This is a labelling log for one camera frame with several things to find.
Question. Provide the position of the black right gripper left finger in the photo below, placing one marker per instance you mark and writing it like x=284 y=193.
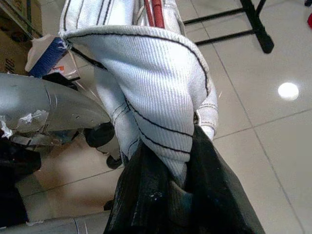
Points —
x=143 y=195

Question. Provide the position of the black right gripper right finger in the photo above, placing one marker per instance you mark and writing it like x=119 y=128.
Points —
x=219 y=190

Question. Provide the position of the dark red plastic hanger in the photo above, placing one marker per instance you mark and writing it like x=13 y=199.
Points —
x=158 y=12

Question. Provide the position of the grey robot left leg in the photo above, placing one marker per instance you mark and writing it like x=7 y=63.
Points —
x=56 y=104

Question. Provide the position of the black plastic bag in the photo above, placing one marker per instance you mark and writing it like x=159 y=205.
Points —
x=14 y=175

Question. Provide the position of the silver black clothes rack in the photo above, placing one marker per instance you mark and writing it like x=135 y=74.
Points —
x=258 y=26

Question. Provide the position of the blue white plastic bag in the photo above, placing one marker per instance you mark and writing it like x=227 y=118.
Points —
x=47 y=57

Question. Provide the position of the brown cardboard box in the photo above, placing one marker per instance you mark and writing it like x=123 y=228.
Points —
x=12 y=36

